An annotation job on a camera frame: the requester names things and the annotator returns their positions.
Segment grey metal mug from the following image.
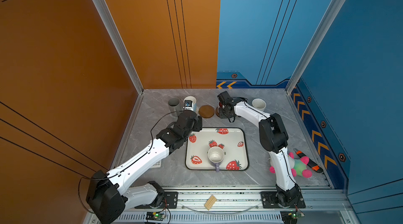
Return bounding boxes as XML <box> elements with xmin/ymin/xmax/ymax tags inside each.
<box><xmin>168</xmin><ymin>98</ymin><xmax>182</xmax><ymax>118</ymax></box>

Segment white mug blue handle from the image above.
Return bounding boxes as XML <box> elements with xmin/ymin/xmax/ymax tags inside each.
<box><xmin>183</xmin><ymin>96</ymin><xmax>197</xmax><ymax>113</ymax></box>

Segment light brown wooden round coaster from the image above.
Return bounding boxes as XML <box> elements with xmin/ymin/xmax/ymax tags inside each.
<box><xmin>199</xmin><ymin>105</ymin><xmax>215</xmax><ymax>119</ymax></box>

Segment white mug purple handle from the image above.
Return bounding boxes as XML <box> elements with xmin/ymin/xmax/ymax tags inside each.
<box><xmin>207</xmin><ymin>146</ymin><xmax>225</xmax><ymax>172</ymax></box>

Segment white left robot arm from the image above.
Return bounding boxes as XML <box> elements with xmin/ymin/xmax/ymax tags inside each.
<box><xmin>86</xmin><ymin>110</ymin><xmax>203</xmax><ymax>224</ymax></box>

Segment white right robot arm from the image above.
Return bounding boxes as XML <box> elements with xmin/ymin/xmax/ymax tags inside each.
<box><xmin>218</xmin><ymin>91</ymin><xmax>305</xmax><ymax>208</ymax></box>

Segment white strawberry pattern tray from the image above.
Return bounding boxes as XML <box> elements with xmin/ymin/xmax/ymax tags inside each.
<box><xmin>185</xmin><ymin>127</ymin><xmax>249</xmax><ymax>172</ymax></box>

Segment white calculator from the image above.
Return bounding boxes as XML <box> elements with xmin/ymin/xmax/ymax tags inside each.
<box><xmin>151</xmin><ymin>161</ymin><xmax>162</xmax><ymax>168</ymax></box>

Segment small wooden block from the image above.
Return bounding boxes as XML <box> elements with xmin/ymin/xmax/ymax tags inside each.
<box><xmin>204</xmin><ymin>195</ymin><xmax>217</xmax><ymax>210</ymax></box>

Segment colourful plush toy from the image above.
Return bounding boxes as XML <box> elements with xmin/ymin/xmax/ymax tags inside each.
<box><xmin>288</xmin><ymin>152</ymin><xmax>312</xmax><ymax>178</ymax></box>

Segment green circuit board left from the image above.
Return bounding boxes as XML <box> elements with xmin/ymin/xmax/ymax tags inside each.
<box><xmin>145</xmin><ymin>212</ymin><xmax>168</xmax><ymax>224</ymax></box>

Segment black orange utility knife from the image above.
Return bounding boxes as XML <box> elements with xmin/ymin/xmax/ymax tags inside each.
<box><xmin>294</xmin><ymin>148</ymin><xmax>323</xmax><ymax>173</ymax></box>

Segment circuit board right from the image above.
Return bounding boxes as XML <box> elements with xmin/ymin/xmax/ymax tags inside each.
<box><xmin>281</xmin><ymin>211</ymin><xmax>305</xmax><ymax>224</ymax></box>

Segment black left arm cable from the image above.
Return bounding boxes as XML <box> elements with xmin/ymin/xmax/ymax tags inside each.
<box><xmin>78</xmin><ymin>111</ymin><xmax>177</xmax><ymax>215</ymax></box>

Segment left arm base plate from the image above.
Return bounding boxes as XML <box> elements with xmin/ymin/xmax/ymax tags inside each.
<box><xmin>135</xmin><ymin>191</ymin><xmax>178</xmax><ymax>209</ymax></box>

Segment aluminium front rail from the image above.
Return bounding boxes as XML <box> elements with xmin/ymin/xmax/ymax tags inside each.
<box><xmin>89</xmin><ymin>187</ymin><xmax>355</xmax><ymax>215</ymax></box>

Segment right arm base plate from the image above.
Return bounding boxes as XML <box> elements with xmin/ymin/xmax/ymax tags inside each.
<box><xmin>260</xmin><ymin>191</ymin><xmax>306</xmax><ymax>209</ymax></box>

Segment aluminium corner post left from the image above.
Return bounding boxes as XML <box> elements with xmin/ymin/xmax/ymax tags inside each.
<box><xmin>92</xmin><ymin>0</ymin><xmax>144</xmax><ymax>95</ymax></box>

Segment aluminium corner post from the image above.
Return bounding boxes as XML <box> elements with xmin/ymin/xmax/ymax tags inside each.
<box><xmin>285</xmin><ymin>0</ymin><xmax>346</xmax><ymax>95</ymax></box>
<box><xmin>92</xmin><ymin>0</ymin><xmax>144</xmax><ymax>95</ymax></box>

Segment aluminium corner post right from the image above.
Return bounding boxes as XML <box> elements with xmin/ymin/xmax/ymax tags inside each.
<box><xmin>285</xmin><ymin>0</ymin><xmax>346</xmax><ymax>95</ymax></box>

